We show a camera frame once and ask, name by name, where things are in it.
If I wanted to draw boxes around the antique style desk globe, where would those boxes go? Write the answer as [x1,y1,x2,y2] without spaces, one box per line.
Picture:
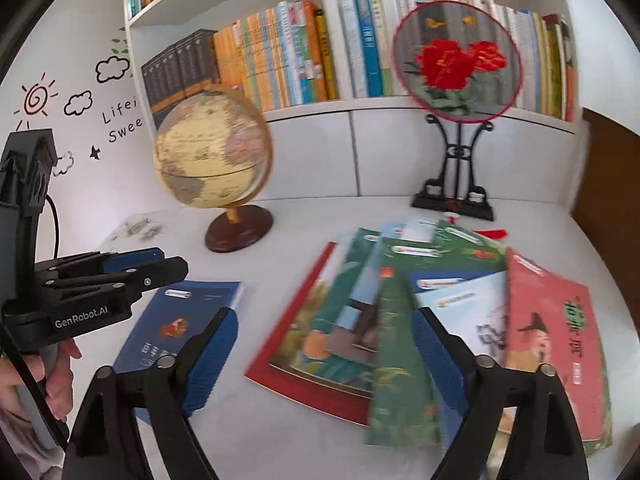
[152,85,275,253]

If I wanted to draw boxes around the brown wooden cabinet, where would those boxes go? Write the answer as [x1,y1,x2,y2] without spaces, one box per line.
[570,107,640,321]

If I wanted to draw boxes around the red tassel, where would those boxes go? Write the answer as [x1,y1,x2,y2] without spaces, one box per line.
[446,199,509,241]

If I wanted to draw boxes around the green tree wall sticker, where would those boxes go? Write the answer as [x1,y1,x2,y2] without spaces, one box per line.
[107,25,132,56]

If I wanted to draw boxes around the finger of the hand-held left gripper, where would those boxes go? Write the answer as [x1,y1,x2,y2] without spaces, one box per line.
[47,246,167,281]
[45,256,190,313]

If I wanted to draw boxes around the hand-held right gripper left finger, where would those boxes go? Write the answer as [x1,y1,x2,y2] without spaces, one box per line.
[65,305,242,480]

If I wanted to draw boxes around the person's left hand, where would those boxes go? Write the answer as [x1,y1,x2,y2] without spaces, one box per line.
[0,337,83,413]

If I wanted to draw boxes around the round embroidered flower fan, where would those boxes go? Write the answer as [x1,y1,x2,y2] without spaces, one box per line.
[391,1,523,125]

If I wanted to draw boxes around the row of white blue books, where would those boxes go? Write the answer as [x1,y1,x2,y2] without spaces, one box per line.
[339,0,576,122]

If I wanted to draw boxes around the row of orange colourful books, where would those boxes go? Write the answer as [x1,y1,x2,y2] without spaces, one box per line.
[212,0,341,113]

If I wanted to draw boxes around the blue storybook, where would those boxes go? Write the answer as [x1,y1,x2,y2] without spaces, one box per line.
[112,280,245,426]

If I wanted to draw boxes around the teal book with mantis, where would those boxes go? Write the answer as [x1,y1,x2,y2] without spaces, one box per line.
[272,227,383,398]

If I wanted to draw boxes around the medium cloud wall sticker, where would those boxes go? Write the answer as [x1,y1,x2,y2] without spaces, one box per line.
[63,91,94,116]

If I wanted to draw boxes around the light blue book with pavilion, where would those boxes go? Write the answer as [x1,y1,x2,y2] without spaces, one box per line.
[327,220,418,367]

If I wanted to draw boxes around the row of dark hardcover books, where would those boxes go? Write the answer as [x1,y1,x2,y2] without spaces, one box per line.
[141,29,221,126]

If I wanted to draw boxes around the red storybook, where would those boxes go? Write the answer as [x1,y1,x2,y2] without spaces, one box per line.
[244,241,381,427]

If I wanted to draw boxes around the black lettering wall sticker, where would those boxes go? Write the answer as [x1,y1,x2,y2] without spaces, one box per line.
[100,97,146,143]

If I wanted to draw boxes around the olive green book with flowers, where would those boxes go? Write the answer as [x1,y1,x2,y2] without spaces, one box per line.
[367,265,443,447]

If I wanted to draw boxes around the black cable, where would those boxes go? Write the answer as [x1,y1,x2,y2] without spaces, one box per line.
[0,325,70,456]
[45,194,62,261]

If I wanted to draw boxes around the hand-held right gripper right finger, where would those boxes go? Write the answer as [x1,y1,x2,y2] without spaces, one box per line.
[410,307,591,480]

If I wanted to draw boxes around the person's left forearm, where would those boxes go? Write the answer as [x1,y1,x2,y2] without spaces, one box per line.
[0,407,63,480]

